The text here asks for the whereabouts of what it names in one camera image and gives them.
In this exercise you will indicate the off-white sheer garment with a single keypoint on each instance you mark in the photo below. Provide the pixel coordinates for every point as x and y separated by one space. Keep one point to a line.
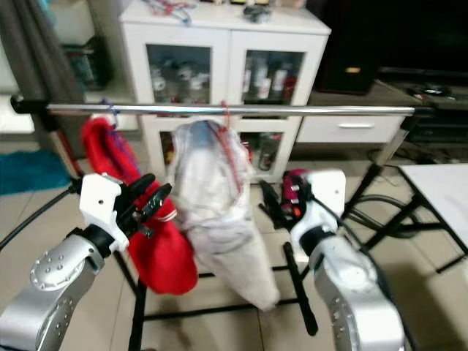
227 219

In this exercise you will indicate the blue floor mat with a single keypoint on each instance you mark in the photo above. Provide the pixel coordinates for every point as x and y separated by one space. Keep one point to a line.
29 170

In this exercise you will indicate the black floor speaker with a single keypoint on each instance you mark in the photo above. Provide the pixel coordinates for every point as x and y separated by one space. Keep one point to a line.
347 44

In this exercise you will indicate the small black device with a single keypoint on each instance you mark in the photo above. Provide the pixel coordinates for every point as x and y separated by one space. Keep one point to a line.
257 13

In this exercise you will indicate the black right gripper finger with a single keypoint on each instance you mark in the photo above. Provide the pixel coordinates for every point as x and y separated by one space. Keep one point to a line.
274 210
270 190

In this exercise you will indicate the magenta vacuum cleaner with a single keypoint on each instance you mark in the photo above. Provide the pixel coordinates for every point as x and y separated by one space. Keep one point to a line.
292 175

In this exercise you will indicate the purple clothes hanger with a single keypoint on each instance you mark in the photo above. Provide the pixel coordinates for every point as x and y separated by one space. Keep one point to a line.
112 115

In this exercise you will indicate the white glass door cabinet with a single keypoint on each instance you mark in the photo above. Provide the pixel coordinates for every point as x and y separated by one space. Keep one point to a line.
227 44

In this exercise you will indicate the red clothes hanger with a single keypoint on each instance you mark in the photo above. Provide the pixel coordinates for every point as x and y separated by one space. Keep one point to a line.
225 110

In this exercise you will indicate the grey curtain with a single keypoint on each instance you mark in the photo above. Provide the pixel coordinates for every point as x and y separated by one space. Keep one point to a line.
44 66

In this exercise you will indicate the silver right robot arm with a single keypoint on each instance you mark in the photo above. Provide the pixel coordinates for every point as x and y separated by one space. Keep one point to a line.
351 292

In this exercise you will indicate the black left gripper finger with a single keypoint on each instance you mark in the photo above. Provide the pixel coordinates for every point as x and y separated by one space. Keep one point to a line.
155 199
139 186

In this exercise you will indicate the black clothes rack silver rail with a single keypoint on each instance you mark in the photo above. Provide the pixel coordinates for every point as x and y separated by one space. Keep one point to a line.
263 110

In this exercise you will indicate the white table black legs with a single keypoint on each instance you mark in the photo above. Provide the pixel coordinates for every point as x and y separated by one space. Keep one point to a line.
442 194

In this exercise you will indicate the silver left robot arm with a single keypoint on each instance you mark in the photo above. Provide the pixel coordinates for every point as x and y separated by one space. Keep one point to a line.
51 285

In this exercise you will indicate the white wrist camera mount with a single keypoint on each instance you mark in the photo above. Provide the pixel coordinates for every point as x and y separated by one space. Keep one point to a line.
329 191
99 201

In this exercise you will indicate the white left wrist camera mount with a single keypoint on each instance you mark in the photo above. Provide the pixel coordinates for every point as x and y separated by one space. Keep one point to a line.
99 201

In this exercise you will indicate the red garment white stripes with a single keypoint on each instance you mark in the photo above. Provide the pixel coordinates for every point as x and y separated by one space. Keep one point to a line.
161 263

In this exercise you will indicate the low stand white drawer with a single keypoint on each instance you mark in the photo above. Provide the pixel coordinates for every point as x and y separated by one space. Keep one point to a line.
355 128

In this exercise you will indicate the black television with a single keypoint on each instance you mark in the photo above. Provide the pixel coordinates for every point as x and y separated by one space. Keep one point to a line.
424 33

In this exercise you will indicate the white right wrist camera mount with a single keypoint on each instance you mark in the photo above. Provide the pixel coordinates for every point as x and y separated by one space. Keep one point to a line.
329 191

